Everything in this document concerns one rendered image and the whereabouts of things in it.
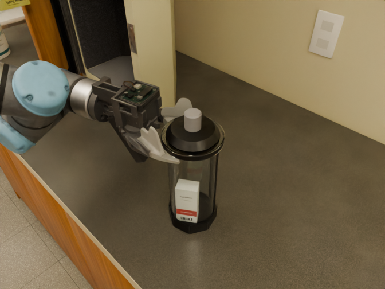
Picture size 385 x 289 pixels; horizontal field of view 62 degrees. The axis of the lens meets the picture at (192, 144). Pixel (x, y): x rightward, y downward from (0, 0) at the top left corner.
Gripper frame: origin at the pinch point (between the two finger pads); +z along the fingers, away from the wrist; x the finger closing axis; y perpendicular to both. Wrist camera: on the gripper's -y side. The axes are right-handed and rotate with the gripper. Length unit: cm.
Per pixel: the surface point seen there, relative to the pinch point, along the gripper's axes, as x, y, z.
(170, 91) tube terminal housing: 28.5, -12.1, -23.0
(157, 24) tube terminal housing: 25.7, 7.7, -23.8
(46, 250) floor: 3, -114, -88
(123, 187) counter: -1.4, -20.0, -17.6
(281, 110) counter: 46, -20, 5
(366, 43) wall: 51, 3, 21
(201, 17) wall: 66, -5, -33
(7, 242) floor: -4, -114, -110
